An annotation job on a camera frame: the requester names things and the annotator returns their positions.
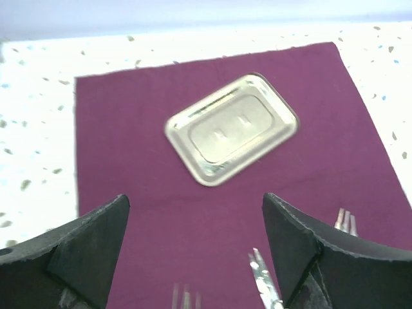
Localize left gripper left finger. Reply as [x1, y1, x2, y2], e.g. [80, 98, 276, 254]
[1, 195, 130, 309]

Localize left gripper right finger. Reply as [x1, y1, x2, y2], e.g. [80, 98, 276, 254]
[262, 193, 411, 309]

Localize steel scalpel handle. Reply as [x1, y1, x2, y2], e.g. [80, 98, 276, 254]
[334, 208, 358, 237]

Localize steel scissors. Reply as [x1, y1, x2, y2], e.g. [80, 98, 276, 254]
[248, 248, 285, 309]

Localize wide steel tweezers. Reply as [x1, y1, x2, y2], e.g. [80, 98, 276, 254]
[171, 283, 201, 309]

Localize steel instrument tray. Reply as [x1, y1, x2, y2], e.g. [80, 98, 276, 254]
[164, 73, 299, 187]

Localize purple cloth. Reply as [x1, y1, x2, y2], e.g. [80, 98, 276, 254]
[76, 42, 411, 308]

